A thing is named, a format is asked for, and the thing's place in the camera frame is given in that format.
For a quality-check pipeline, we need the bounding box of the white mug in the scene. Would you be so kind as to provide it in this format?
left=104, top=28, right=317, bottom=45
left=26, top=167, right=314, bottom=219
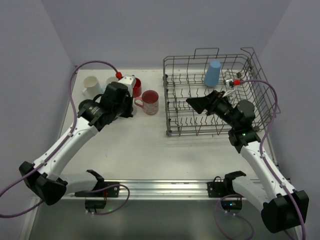
left=82, top=76, right=103, bottom=98

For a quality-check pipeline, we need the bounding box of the black left controller box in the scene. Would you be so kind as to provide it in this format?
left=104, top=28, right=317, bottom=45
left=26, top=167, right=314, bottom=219
left=84, top=199, right=107, bottom=215

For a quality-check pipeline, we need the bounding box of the black right controller box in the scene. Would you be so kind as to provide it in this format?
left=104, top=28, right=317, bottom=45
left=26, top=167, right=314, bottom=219
left=220, top=200, right=243, bottom=214

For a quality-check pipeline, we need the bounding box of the blue tall tumbler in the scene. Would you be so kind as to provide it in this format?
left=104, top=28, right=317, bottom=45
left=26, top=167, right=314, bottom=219
left=203, top=60, right=221, bottom=88

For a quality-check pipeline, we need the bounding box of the black controller box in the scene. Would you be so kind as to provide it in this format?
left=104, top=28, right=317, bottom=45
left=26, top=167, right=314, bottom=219
left=220, top=200, right=243, bottom=214
left=84, top=199, right=107, bottom=215

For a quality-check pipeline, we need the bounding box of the red mug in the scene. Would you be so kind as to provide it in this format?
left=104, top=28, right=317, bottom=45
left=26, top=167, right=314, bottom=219
left=132, top=78, right=142, bottom=98

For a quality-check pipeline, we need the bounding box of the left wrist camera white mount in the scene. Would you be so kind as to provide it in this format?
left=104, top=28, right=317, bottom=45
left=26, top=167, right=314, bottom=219
left=115, top=71, right=136, bottom=95

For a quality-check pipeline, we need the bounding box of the pink patterned mug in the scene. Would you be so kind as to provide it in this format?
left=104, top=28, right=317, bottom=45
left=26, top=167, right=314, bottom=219
left=134, top=90, right=159, bottom=116

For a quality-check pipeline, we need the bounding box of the grey wire dish rack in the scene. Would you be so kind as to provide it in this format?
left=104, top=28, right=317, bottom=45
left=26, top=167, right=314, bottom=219
left=162, top=47, right=281, bottom=137

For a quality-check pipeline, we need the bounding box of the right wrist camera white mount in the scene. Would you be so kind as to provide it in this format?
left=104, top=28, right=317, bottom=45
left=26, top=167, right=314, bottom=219
left=223, top=78, right=243, bottom=97

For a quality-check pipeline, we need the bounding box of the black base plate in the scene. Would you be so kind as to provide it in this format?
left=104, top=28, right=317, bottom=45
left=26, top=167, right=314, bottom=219
left=74, top=181, right=120, bottom=198
left=206, top=176, right=236, bottom=198

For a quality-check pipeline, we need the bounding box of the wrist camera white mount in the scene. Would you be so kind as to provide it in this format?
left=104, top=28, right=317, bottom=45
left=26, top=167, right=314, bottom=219
left=115, top=71, right=136, bottom=95
left=223, top=78, right=243, bottom=97

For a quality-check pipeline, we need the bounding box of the light blue mug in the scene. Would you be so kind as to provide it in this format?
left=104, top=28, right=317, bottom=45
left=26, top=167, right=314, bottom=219
left=102, top=76, right=118, bottom=93

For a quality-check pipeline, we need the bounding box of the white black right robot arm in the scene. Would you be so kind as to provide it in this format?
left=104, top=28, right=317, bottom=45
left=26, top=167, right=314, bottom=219
left=186, top=90, right=309, bottom=233

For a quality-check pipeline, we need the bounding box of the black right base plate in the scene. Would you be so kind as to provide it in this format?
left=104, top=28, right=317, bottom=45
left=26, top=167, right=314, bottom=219
left=206, top=176, right=236, bottom=198

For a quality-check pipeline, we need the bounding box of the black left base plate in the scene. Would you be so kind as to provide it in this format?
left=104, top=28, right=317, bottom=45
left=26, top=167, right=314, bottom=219
left=74, top=181, right=120, bottom=198

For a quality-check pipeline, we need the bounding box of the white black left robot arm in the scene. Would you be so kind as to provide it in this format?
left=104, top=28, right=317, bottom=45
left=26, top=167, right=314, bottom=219
left=19, top=76, right=136, bottom=206

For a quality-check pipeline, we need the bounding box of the aluminium mounting rail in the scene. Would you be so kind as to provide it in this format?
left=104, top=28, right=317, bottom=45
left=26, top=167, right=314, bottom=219
left=59, top=178, right=297, bottom=201

